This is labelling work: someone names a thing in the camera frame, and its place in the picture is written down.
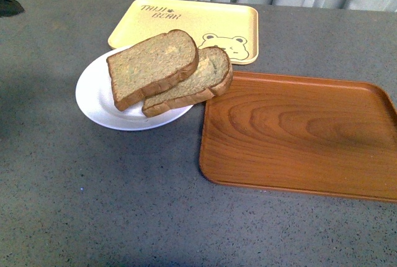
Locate bread slice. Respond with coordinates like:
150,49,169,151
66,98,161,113
142,47,233,117
106,29,199,111

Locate brown wooden tray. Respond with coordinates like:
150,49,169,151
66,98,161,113
200,72,396,202

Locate white round plate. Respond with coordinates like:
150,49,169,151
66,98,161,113
75,47,192,131

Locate black object at edge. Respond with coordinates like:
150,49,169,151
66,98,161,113
0,0,25,17

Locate yellow bear tray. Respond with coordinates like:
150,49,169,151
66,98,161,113
108,0,259,65

